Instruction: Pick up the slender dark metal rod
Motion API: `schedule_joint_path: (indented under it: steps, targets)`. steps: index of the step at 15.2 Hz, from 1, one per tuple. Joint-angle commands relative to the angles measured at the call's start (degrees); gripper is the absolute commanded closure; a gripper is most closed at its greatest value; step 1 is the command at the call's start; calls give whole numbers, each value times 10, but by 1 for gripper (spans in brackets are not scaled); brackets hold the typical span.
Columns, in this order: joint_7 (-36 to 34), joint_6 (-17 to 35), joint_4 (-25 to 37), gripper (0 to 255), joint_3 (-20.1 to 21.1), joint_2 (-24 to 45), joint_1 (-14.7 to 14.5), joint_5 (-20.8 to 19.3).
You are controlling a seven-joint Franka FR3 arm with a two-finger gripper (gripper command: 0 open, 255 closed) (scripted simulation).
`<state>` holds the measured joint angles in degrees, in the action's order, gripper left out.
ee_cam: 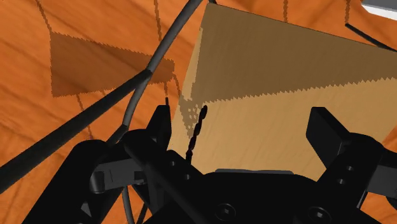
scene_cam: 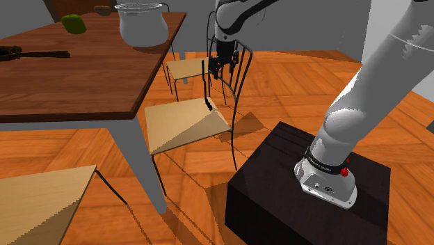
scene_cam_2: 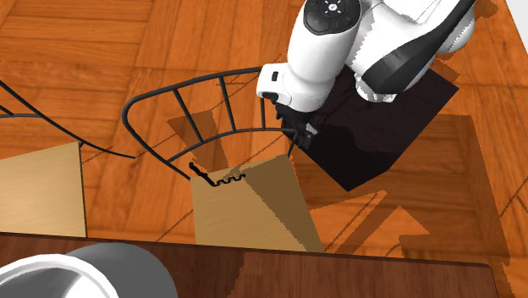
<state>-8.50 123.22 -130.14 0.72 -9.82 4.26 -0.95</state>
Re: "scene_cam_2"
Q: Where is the dark robot stand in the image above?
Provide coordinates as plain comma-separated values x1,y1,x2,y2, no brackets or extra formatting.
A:
293,68,460,193

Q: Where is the dark wooden table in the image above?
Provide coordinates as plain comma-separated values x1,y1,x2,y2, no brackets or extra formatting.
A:
0,231,503,298

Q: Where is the grey cup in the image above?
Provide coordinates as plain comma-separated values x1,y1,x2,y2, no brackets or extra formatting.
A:
0,241,179,298

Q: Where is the black wavy wire kitchen tool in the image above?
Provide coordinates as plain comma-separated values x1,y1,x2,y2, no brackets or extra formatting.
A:
188,161,247,188

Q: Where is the wooden chair black wire back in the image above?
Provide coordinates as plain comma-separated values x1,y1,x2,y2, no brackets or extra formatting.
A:
0,80,137,239
122,66,326,254

